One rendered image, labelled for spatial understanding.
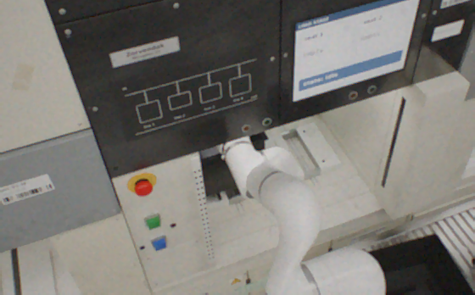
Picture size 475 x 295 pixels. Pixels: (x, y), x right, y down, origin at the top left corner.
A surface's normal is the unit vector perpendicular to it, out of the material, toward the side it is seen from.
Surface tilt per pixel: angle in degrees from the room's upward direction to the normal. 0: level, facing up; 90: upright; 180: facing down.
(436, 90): 0
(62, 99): 90
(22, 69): 90
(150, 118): 90
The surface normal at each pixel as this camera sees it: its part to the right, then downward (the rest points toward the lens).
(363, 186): -0.04, -0.68
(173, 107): 0.36, 0.67
